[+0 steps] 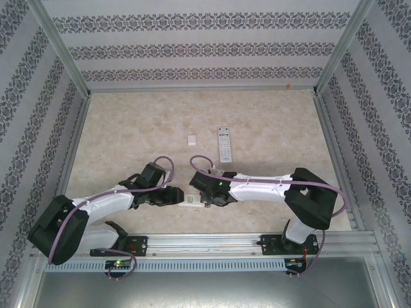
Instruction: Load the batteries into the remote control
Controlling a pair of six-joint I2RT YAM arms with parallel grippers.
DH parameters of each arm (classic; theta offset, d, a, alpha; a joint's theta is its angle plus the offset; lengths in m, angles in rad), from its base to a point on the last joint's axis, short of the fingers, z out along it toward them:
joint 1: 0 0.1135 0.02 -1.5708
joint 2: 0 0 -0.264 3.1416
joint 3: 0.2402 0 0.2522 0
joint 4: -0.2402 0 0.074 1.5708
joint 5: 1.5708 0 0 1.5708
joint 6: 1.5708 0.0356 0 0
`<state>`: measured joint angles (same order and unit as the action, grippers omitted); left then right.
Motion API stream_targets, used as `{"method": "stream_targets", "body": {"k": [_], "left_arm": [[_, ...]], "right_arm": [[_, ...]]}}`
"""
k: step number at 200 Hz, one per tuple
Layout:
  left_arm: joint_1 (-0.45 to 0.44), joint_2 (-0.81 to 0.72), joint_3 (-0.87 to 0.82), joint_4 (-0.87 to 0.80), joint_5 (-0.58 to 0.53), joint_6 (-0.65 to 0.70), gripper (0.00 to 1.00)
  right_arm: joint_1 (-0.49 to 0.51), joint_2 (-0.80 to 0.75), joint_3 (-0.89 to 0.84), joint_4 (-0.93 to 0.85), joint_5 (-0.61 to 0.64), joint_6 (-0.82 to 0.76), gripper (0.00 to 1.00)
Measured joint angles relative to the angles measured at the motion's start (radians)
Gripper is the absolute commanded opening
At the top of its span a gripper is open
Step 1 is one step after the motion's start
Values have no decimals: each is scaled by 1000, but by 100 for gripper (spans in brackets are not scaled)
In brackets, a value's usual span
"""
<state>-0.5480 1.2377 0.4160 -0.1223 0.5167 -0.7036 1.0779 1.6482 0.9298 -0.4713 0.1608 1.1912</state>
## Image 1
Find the grey metal sheet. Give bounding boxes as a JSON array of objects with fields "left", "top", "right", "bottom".
[{"left": 30, "top": 269, "right": 394, "bottom": 308}]

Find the aluminium back rail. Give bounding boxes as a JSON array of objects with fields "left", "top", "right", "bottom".
[{"left": 86, "top": 87, "right": 319, "bottom": 94}]

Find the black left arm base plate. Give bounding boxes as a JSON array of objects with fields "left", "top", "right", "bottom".
[{"left": 89, "top": 235, "right": 149, "bottom": 257}]

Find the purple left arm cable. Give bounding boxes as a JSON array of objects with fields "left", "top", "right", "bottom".
[{"left": 48, "top": 156, "right": 176, "bottom": 280}]

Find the aluminium frame post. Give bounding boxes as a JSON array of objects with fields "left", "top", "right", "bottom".
[
  {"left": 25, "top": 0, "right": 92, "bottom": 97},
  {"left": 313, "top": 0, "right": 375, "bottom": 96}
]

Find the aluminium mounting rail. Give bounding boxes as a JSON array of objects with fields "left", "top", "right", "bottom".
[{"left": 31, "top": 232, "right": 378, "bottom": 257}]

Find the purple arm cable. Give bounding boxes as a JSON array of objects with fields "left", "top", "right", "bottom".
[
  {"left": 48, "top": 156, "right": 176, "bottom": 280},
  {"left": 189, "top": 155, "right": 351, "bottom": 278}
]

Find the grey slotted cable duct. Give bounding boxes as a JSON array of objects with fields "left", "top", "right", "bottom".
[{"left": 43, "top": 258, "right": 286, "bottom": 273}]

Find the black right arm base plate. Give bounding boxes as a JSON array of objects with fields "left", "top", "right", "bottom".
[{"left": 260, "top": 233, "right": 320, "bottom": 257}]

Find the long white remote control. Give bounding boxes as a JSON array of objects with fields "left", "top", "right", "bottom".
[{"left": 216, "top": 126, "right": 233, "bottom": 164}]

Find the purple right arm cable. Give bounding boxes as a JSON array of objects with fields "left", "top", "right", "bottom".
[{"left": 189, "top": 155, "right": 351, "bottom": 278}]

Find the aluminium side rail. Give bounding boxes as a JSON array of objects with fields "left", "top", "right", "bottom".
[
  {"left": 313, "top": 91, "right": 365, "bottom": 232},
  {"left": 44, "top": 94, "right": 92, "bottom": 237}
]

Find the short white remote control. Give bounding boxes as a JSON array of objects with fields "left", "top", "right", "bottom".
[{"left": 177, "top": 191, "right": 207, "bottom": 209}]

